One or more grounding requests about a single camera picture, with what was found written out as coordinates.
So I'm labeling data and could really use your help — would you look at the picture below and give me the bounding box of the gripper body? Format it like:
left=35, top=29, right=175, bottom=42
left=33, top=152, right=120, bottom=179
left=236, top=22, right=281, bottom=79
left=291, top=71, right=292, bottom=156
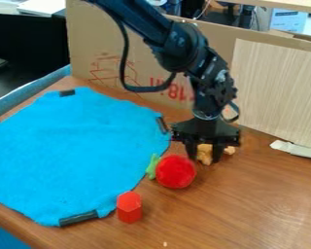
left=169, top=117, right=243, bottom=148

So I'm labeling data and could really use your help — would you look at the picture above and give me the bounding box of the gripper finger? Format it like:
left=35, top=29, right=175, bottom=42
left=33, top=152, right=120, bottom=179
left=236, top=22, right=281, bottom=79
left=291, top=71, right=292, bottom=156
left=184, top=142, right=200, bottom=161
left=210, top=144, right=226, bottom=164

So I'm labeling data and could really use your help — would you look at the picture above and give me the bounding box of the orange toy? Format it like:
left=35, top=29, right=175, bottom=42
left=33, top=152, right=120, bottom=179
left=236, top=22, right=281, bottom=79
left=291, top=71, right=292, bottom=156
left=195, top=143, right=238, bottom=166

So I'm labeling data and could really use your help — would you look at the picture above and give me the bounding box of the red toy tomato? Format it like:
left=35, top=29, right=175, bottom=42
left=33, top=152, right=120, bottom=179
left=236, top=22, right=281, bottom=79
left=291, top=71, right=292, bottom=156
left=145, top=153, right=199, bottom=190

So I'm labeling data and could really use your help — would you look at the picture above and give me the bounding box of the white folded paper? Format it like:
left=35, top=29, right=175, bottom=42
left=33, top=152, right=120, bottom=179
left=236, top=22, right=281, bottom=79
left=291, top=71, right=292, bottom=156
left=268, top=139, right=311, bottom=160

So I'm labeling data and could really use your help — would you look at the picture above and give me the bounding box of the wooden board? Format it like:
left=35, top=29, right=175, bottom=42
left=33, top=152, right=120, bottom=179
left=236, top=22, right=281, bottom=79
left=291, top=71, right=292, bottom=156
left=229, top=38, right=311, bottom=151

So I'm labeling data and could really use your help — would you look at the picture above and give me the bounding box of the red hexagonal block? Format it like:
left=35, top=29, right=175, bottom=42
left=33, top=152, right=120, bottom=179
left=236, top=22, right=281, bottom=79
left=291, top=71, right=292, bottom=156
left=115, top=191, right=144, bottom=225

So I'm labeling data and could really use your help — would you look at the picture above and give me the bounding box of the cardboard box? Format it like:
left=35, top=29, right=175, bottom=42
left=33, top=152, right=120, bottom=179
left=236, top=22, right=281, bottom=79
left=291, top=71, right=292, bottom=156
left=64, top=0, right=311, bottom=110

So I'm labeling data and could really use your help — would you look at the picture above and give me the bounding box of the blue cloth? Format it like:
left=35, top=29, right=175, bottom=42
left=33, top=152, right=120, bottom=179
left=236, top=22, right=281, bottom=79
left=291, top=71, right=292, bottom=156
left=0, top=87, right=173, bottom=228

